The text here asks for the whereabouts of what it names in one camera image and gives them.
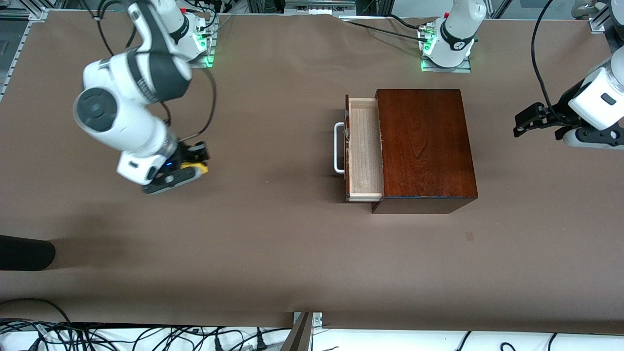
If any silver corner bracket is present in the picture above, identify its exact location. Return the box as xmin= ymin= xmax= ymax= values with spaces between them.
xmin=292 ymin=312 xmax=323 ymax=328

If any black arched floor cable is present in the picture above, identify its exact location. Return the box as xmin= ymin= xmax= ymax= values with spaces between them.
xmin=0 ymin=298 xmax=73 ymax=326

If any dark brown wooden cabinet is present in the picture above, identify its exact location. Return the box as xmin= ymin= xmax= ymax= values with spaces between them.
xmin=371 ymin=89 xmax=479 ymax=215

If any grey diagonal metal beam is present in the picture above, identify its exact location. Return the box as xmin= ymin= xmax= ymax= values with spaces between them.
xmin=280 ymin=313 xmax=313 ymax=351

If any black cylinder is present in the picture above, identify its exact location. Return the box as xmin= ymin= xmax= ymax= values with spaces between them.
xmin=0 ymin=235 xmax=56 ymax=272

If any short black base cable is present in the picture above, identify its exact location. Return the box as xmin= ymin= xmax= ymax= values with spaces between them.
xmin=388 ymin=14 xmax=422 ymax=31

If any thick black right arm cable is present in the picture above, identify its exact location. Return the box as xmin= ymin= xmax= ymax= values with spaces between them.
xmin=166 ymin=66 xmax=218 ymax=143

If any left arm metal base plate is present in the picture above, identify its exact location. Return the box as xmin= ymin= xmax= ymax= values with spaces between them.
xmin=420 ymin=55 xmax=472 ymax=74

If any wooden drawer with white handle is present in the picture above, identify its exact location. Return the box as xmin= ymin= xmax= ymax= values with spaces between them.
xmin=334 ymin=95 xmax=384 ymax=203

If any aluminium table edge rail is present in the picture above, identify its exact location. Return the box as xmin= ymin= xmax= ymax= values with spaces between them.
xmin=0 ymin=7 xmax=49 ymax=100

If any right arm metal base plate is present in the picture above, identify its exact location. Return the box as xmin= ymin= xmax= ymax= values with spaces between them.
xmin=188 ymin=29 xmax=215 ymax=68

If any brown paper table cover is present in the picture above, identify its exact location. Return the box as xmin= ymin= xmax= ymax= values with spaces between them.
xmin=0 ymin=10 xmax=624 ymax=329

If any aluminium profile corner post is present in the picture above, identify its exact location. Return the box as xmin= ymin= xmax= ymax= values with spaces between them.
xmin=588 ymin=0 xmax=616 ymax=34

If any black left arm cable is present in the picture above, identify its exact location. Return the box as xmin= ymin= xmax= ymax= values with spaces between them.
xmin=531 ymin=0 xmax=559 ymax=110

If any long black base cable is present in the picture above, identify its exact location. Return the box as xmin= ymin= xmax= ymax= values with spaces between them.
xmin=349 ymin=20 xmax=430 ymax=42

